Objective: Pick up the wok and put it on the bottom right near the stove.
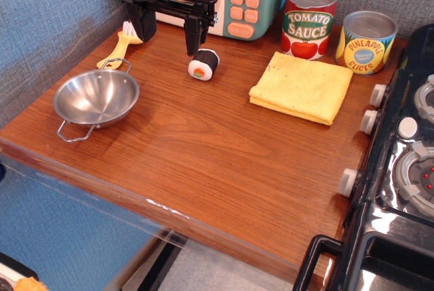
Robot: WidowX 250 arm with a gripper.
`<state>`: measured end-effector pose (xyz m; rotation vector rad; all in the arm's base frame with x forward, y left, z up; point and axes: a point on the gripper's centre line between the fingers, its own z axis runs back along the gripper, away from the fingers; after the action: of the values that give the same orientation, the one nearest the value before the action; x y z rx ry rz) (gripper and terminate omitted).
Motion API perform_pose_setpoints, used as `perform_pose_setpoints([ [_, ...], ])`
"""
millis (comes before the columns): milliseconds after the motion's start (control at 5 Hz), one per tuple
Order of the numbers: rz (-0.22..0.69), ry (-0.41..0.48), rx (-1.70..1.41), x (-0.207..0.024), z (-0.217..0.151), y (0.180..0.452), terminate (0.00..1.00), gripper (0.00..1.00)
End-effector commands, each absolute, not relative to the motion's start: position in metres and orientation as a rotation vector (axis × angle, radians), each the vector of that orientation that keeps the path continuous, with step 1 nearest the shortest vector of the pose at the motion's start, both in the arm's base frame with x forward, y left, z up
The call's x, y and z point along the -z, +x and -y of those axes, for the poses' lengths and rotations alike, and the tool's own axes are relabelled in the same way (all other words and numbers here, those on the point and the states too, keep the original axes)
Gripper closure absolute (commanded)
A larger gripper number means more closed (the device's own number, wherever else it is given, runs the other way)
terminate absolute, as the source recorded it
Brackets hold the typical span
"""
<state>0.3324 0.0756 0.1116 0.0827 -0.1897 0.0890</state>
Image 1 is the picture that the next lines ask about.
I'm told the metal bowl with handles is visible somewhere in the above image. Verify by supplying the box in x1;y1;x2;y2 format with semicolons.
53;58;140;143

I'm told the yellow folded cloth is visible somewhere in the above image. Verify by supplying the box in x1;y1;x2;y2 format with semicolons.
249;52;353;126

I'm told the toy sushi roll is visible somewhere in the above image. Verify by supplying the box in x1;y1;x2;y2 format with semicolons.
188;49;220;81

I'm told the yellow dish brush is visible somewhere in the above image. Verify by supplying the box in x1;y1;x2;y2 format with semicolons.
96;21;143;69

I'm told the tomato sauce can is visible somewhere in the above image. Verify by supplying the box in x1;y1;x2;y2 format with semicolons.
281;0;338;60

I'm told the pineapple slices can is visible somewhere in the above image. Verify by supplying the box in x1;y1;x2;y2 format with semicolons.
335;10;398;75

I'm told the black toy stove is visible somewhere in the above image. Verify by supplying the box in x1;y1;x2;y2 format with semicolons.
294;24;433;290

